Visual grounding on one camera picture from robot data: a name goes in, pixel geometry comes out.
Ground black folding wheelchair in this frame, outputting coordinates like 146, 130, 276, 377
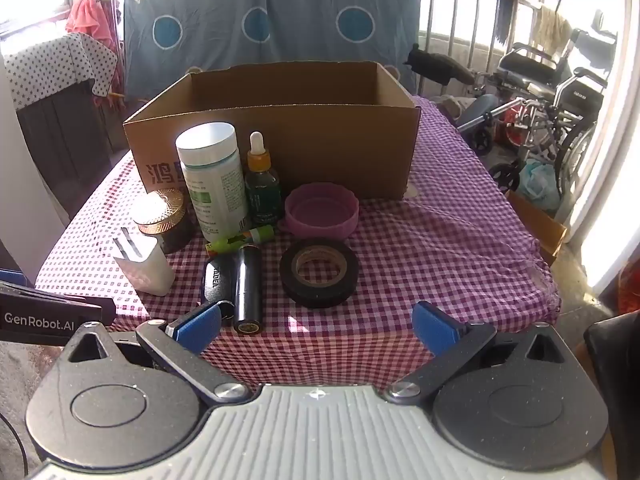
487, 27, 617, 196

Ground black oval case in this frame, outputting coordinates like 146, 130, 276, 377
200, 252, 236, 323

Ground purple checkered tablecloth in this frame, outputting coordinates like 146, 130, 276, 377
35, 95, 561, 393

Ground red object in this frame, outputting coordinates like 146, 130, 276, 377
617, 259, 640, 313

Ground black tape roll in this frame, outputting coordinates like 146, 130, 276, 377
279, 238, 360, 309

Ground small cardboard box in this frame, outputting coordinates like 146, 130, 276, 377
505, 190, 568, 267

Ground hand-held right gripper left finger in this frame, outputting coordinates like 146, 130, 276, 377
65, 302, 251, 403

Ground green dropper bottle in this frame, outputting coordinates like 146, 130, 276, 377
244, 131, 282, 228

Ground green yellow tube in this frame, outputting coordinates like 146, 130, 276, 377
206, 225, 275, 254

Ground white charger plug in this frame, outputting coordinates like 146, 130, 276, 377
112, 227, 176, 297

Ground blue printed blanket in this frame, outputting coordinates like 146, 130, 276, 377
122, 0, 423, 106

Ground metal railing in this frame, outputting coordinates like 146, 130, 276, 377
419, 0, 546, 97

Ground beige hanging towel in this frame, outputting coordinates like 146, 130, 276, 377
531, 6, 572, 57

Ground black padded seat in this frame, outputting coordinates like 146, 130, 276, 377
404, 45, 476, 87

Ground white polka dot cloth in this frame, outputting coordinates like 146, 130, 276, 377
2, 32, 118, 111

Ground pink hanging cloth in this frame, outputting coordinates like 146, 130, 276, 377
65, 0, 124, 107

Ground black cylinder tube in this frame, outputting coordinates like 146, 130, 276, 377
232, 242, 263, 336

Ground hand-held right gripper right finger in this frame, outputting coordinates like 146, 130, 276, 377
385, 301, 573, 403

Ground teal plastic bag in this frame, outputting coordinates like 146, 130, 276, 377
517, 159, 562, 212

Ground brown cardboard box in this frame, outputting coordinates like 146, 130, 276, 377
123, 61, 422, 201

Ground dark cabinet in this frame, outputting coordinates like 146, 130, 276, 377
15, 80, 115, 217

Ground pink plastic cup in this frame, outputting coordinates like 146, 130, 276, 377
284, 183, 360, 238

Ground white pill bottle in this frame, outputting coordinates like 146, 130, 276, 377
175, 122, 250, 243

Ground gold round jar lid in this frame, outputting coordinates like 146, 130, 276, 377
131, 187, 196, 255

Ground grey blue seat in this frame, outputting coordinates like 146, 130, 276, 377
457, 94, 501, 157

